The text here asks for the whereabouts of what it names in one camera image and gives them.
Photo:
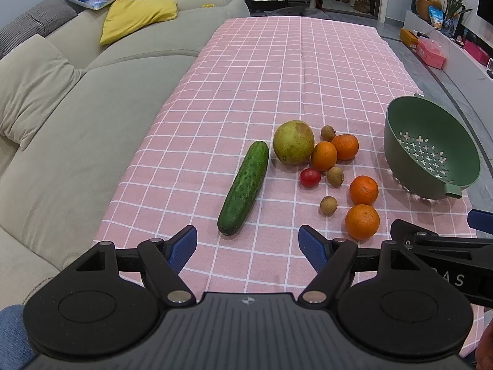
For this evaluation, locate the grey sofa blanket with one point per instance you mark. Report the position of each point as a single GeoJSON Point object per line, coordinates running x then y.
{"type": "Point", "coordinates": [42, 19]}

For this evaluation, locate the golden round vase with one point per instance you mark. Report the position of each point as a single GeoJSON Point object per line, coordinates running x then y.
{"type": "Point", "coordinates": [422, 8]}

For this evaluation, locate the magenta box on console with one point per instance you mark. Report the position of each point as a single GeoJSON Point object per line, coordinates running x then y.
{"type": "Point", "coordinates": [476, 52]}

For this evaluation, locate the green cucumber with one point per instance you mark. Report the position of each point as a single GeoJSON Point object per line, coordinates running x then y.
{"type": "Point", "coordinates": [244, 189]}

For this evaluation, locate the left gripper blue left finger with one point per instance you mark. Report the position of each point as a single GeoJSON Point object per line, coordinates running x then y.
{"type": "Point", "coordinates": [161, 264]}

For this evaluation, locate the yellow box on floor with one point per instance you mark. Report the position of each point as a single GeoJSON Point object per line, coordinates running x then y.
{"type": "Point", "coordinates": [408, 38]}

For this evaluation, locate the white tv console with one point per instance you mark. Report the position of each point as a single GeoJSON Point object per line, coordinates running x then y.
{"type": "Point", "coordinates": [468, 75]}

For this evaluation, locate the yellow cushion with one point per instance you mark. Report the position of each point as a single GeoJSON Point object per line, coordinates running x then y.
{"type": "Point", "coordinates": [125, 17]}

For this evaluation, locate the blue snack bag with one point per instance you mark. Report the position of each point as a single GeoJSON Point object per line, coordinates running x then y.
{"type": "Point", "coordinates": [436, 17]}

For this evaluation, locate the green colander bowl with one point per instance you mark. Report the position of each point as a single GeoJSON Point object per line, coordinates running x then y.
{"type": "Point", "coordinates": [428, 150]}

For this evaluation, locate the pink checked tablecloth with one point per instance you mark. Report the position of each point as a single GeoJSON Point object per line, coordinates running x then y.
{"type": "Point", "coordinates": [263, 72]}

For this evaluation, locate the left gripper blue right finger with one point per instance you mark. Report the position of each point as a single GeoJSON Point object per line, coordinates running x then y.
{"type": "Point", "coordinates": [333, 262]}

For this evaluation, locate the orange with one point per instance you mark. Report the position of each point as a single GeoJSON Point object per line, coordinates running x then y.
{"type": "Point", "coordinates": [362, 222]}
{"type": "Point", "coordinates": [324, 156]}
{"type": "Point", "coordinates": [363, 190]}
{"type": "Point", "coordinates": [346, 145]}

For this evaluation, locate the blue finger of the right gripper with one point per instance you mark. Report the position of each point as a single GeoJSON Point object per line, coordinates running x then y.
{"type": "Point", "coordinates": [480, 221]}
{"type": "Point", "coordinates": [415, 237]}

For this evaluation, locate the pink storage box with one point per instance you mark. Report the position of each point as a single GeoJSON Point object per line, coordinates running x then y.
{"type": "Point", "coordinates": [430, 52]}

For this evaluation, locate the beige sofa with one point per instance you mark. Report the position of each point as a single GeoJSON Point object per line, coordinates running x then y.
{"type": "Point", "coordinates": [75, 115]}

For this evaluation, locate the person's right hand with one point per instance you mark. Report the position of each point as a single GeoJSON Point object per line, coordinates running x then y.
{"type": "Point", "coordinates": [484, 351]}

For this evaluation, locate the potted green plant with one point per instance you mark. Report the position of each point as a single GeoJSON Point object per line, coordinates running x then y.
{"type": "Point", "coordinates": [451, 14]}

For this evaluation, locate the red cherry tomato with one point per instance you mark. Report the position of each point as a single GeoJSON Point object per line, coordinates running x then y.
{"type": "Point", "coordinates": [309, 178]}

